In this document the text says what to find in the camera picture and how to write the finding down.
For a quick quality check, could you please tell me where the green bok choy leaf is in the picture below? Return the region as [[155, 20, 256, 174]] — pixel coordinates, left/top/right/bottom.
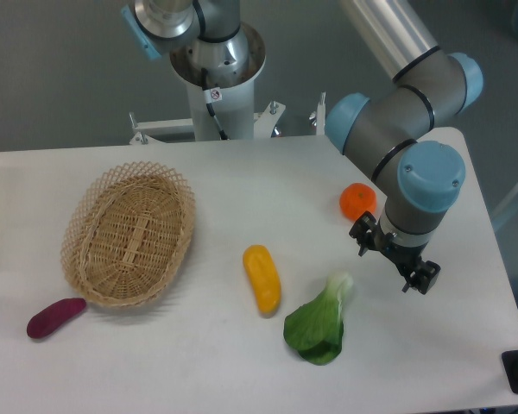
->
[[283, 271, 354, 366]]

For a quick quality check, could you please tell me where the white base frame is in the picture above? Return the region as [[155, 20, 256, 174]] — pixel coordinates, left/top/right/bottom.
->
[[129, 91, 326, 145]]

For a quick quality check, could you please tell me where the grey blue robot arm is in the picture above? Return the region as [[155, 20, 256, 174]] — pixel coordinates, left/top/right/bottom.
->
[[122, 1, 483, 293]]

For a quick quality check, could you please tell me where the purple sweet potato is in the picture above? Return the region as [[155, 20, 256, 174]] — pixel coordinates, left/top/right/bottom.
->
[[26, 298, 87, 340]]

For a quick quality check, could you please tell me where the yellow squash toy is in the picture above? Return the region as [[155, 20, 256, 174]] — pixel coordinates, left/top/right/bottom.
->
[[243, 245, 281, 315]]

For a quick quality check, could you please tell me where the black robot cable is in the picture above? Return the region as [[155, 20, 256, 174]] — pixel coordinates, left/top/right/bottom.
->
[[200, 67, 231, 141]]

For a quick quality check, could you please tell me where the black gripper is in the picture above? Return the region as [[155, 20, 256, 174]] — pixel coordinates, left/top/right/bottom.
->
[[349, 211, 441, 295]]

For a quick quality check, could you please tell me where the woven wicker basket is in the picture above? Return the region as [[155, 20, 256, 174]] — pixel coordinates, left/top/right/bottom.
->
[[60, 161, 196, 309]]

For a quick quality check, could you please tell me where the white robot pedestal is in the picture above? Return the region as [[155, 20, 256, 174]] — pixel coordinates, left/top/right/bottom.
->
[[170, 22, 266, 141]]

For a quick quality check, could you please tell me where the orange tangerine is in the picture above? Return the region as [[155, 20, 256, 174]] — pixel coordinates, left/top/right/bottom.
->
[[339, 183, 377, 222]]

